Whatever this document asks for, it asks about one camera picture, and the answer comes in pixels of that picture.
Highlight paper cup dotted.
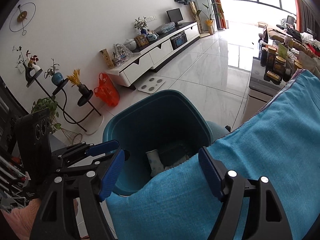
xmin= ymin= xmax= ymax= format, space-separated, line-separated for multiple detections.
xmin=146 ymin=150 xmax=164 ymax=177

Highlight pink sweater left forearm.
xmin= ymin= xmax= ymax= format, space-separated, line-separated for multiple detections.
xmin=1 ymin=207 xmax=34 ymax=239

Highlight teal plastic trash bin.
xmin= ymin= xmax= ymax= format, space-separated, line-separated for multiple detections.
xmin=103 ymin=89 xmax=213 ymax=196

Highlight person left hand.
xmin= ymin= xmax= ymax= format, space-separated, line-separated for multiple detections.
xmin=24 ymin=197 xmax=79 ymax=221

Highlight black tiered plant stand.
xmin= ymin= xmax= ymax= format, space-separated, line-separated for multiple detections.
xmin=19 ymin=57 xmax=104 ymax=135

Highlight orange plastic bag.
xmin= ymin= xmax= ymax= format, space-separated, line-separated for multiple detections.
xmin=93 ymin=73 xmax=120 ymax=107

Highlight blue floral tablecloth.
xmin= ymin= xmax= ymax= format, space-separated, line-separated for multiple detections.
xmin=106 ymin=70 xmax=319 ymax=239

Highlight white bathroom scale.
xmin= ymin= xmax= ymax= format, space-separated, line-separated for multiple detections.
xmin=138 ymin=77 xmax=165 ymax=94

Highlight white black tv cabinet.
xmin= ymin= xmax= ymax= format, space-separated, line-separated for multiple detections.
xmin=105 ymin=22 xmax=200 ymax=87

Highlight small black monitor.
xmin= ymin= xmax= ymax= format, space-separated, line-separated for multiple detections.
xmin=167 ymin=8 xmax=183 ymax=27

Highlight cluttered coffee table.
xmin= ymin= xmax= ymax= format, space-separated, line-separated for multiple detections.
xmin=248 ymin=26 xmax=319 ymax=104

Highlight tall green potted plant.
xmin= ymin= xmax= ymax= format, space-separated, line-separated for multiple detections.
xmin=197 ymin=0 xmax=215 ymax=35

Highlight left striped curtain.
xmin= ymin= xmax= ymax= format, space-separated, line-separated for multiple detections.
xmin=212 ymin=0 xmax=227 ymax=30

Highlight striped curtain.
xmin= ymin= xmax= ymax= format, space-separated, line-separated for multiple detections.
xmin=295 ymin=0 xmax=319 ymax=36
xmin=212 ymin=0 xmax=227 ymax=30

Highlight right striped curtain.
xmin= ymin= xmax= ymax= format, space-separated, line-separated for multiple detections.
xmin=295 ymin=0 xmax=319 ymax=36

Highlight round wall clock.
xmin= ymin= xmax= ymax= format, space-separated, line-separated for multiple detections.
xmin=9 ymin=2 xmax=36 ymax=36

